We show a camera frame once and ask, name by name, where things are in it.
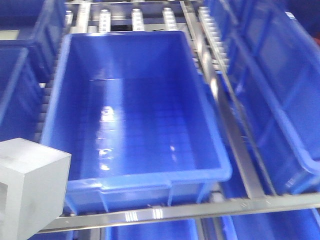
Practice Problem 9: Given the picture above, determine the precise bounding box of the gray hollow cube base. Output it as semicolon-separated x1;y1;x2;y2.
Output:
0;138;71;240

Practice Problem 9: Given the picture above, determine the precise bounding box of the blue target bin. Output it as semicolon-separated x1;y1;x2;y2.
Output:
40;31;232;215

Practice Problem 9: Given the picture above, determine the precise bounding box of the blue bin right neighbor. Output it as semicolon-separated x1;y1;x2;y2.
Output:
207;0;320;194

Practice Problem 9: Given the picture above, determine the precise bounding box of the blue bin neighbor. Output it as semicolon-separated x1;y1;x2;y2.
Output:
207;0;320;194
0;47;44;141

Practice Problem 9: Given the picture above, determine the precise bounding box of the blue bin left neighbor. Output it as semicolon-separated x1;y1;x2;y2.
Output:
0;47;44;141

